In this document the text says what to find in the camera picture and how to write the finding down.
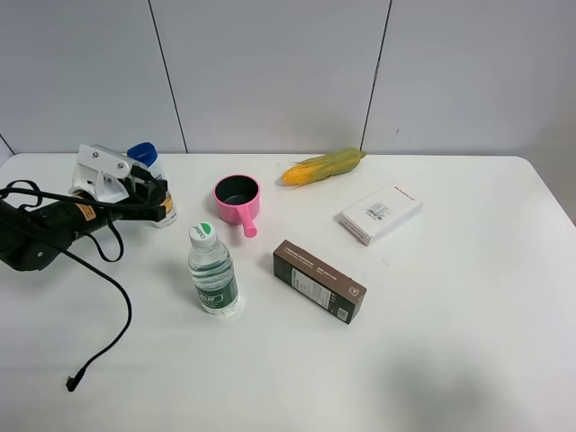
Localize green-label water bottle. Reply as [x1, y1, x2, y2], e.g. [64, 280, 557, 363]
[188, 222, 239, 316]

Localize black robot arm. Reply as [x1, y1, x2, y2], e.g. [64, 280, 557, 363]
[1, 166, 167, 272]

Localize brown rectangular carton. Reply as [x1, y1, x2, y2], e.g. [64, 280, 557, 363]
[273, 239, 366, 324]

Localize white flat cardboard box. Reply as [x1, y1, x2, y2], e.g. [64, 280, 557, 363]
[337, 184, 423, 247]

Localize black dangling usb cable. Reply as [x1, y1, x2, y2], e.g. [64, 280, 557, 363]
[0, 180, 133, 392]

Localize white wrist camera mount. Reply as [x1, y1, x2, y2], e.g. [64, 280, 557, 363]
[69, 145, 134, 203]

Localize yellow corn cob with husk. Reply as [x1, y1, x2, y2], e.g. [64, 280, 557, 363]
[280, 148, 366, 186]

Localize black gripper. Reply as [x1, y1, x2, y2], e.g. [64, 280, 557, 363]
[28, 166, 167, 246]

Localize white blue-capped shampoo bottle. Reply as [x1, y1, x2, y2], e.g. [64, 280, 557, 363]
[126, 142, 177, 229]

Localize pink toy saucepan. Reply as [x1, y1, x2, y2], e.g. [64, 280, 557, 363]
[213, 175, 261, 239]

